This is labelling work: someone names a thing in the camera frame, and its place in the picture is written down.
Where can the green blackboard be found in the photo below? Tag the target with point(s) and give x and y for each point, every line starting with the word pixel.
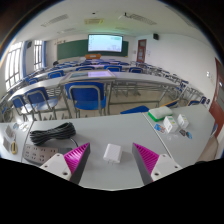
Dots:
pixel 71 49

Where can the lit projection screen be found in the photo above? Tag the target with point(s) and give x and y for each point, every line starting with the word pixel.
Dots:
pixel 105 43

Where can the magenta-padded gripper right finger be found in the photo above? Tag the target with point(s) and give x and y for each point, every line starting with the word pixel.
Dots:
pixel 163 165

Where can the blue curtain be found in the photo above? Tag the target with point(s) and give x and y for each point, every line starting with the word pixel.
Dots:
pixel 24 60
pixel 44 55

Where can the white block charger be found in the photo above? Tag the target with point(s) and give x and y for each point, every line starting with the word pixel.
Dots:
pixel 112 153

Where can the grey classroom desks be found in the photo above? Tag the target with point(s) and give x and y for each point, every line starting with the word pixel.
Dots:
pixel 140 79

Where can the large bright window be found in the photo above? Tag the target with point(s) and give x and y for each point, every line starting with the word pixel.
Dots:
pixel 12 66

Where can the ceiling projector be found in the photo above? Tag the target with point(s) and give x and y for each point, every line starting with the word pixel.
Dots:
pixel 124 16

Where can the green and white box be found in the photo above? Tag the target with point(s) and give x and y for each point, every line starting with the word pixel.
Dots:
pixel 160 113

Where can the small dark cards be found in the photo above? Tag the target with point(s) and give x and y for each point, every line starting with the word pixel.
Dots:
pixel 186 134

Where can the black wall speaker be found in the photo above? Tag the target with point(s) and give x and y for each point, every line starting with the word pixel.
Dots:
pixel 29 44
pixel 155 36

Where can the brown door with window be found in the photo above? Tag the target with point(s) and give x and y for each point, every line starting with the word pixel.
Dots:
pixel 141 51

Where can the red-brown door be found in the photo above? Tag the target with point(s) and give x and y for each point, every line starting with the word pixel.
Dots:
pixel 218 103

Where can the blue classroom chairs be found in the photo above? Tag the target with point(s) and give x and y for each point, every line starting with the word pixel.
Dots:
pixel 87 96

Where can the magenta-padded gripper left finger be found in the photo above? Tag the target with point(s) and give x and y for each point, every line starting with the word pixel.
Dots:
pixel 56 163

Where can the small white printed box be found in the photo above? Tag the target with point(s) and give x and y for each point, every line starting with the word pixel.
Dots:
pixel 170 124
pixel 182 121

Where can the narrow bright window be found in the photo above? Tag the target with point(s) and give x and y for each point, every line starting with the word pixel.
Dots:
pixel 37 55

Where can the ceiling air conditioner vent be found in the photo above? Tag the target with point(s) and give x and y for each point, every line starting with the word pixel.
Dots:
pixel 93 21

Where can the ceiling light panels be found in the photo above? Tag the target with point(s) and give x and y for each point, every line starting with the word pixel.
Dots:
pixel 55 20

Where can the orange lectern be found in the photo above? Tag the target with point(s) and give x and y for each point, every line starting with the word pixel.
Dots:
pixel 93 56

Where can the colourful sticker cards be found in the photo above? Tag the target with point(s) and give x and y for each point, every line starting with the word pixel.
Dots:
pixel 20 126

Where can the blue card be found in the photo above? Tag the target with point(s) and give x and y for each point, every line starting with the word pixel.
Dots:
pixel 159 128

